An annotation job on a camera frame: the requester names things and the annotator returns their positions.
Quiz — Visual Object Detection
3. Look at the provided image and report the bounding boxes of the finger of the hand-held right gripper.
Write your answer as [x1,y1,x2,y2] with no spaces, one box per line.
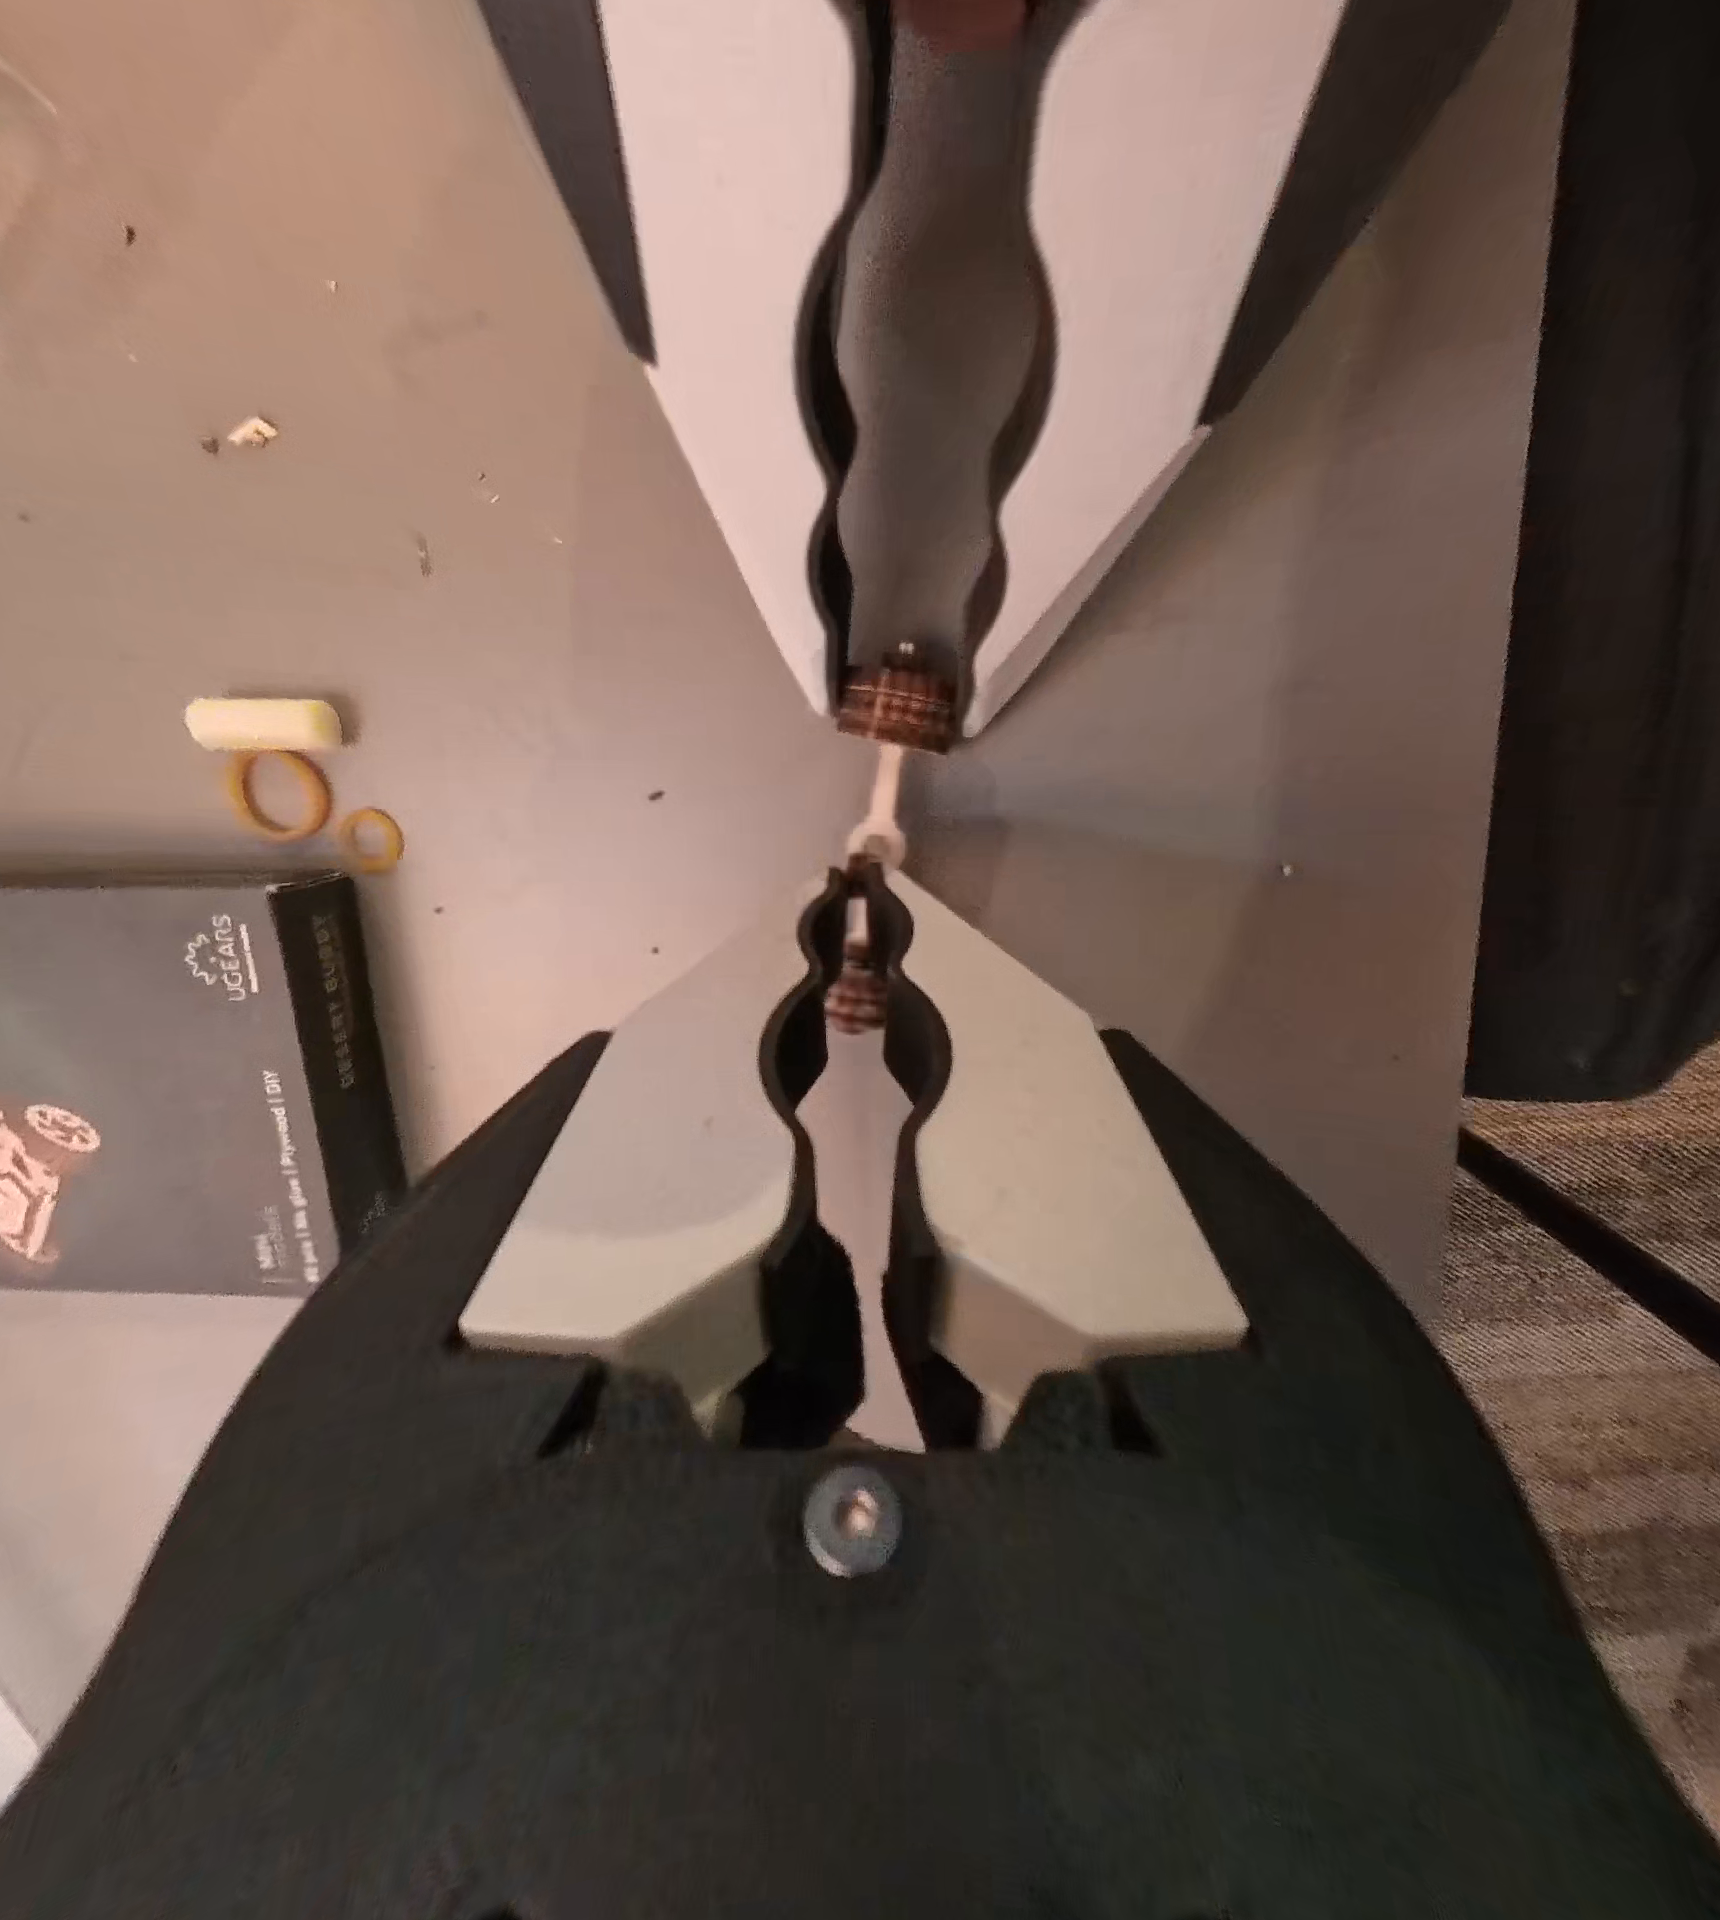
[601,0,892,723]
[959,0,1352,739]

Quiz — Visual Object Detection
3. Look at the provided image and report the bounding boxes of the wooden wheel axle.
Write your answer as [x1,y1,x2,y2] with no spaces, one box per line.
[827,638,959,1038]

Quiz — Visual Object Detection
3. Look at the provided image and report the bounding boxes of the large rubber band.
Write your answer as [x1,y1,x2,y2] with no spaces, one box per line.
[226,748,336,841]

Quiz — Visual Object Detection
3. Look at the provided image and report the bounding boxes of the black model box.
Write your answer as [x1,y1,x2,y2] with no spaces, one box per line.
[0,872,408,1296]

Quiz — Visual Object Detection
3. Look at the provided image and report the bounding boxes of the white wax cylinder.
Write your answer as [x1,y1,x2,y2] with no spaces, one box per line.
[185,696,346,748]

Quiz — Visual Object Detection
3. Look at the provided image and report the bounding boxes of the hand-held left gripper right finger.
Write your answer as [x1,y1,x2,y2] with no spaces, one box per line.
[862,869,1252,1425]

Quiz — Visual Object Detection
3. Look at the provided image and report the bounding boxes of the black metal table leg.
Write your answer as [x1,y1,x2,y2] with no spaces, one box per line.
[1460,1125,1720,1444]

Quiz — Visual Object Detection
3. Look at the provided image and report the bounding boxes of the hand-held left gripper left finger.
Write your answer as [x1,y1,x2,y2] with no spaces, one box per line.
[457,869,866,1401]

